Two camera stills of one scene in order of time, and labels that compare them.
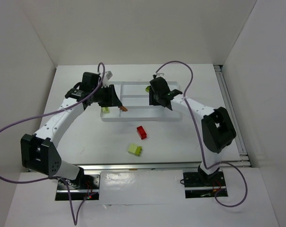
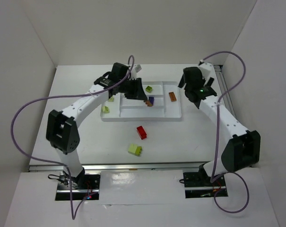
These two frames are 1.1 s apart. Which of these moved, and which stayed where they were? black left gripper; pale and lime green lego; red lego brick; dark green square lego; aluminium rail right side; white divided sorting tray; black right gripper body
Moved: black right gripper body; black left gripper
Stayed: pale and lime green lego; red lego brick; white divided sorting tray; dark green square lego; aluminium rail right side
